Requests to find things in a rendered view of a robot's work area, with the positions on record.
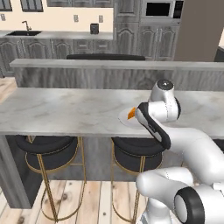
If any grey wall cupboard run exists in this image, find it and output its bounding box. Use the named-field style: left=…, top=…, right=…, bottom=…
left=45, top=0, right=115, bottom=9

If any grey tall cupboard run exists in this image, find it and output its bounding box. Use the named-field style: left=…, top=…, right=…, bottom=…
left=113, top=0, right=181, bottom=62

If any dark framed window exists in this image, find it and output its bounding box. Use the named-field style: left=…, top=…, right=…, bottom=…
left=0, top=0, right=13, bottom=12
left=19, top=0, right=45, bottom=13

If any grey marble dining counter island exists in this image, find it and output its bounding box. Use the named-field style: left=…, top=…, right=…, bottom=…
left=0, top=58, right=224, bottom=210

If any black flat hob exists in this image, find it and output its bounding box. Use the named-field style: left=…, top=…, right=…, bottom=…
left=66, top=53, right=146, bottom=61

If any black appliance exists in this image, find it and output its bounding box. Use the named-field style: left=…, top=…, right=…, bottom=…
left=213, top=45, right=224, bottom=63

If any white round plate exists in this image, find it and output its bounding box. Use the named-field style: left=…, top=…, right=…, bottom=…
left=117, top=106, right=147, bottom=131

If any black sink basin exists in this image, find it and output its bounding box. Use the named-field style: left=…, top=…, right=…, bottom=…
left=5, top=30, right=43, bottom=37

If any silver microwave oven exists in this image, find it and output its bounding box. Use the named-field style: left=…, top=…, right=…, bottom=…
left=141, top=0, right=185, bottom=20

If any black stool with gold legs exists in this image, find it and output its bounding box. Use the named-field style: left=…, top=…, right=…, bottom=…
left=14, top=135, right=88, bottom=223
left=109, top=136, right=166, bottom=224

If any black small toaster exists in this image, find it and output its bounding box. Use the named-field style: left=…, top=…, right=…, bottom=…
left=89, top=23, right=100, bottom=36

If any grey base cupboard run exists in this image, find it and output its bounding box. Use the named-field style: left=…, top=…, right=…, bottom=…
left=0, top=37, right=116, bottom=79

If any metal tap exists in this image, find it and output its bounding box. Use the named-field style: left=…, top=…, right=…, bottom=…
left=21, top=20, right=32, bottom=32

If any orange cheese wedge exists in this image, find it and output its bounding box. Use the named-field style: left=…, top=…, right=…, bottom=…
left=127, top=107, right=137, bottom=121

